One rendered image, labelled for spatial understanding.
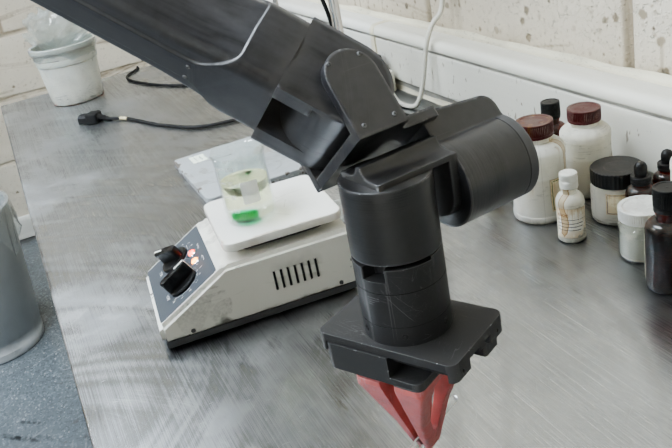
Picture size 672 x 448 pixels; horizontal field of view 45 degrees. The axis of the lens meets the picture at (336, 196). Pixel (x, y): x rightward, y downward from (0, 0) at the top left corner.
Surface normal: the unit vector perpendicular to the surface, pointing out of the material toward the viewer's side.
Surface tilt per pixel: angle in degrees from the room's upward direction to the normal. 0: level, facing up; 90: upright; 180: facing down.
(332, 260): 90
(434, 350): 0
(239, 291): 90
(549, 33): 90
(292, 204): 0
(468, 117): 51
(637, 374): 0
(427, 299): 90
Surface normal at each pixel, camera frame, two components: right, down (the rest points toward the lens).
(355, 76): 0.32, -0.37
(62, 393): -0.18, -0.90
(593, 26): -0.89, 0.32
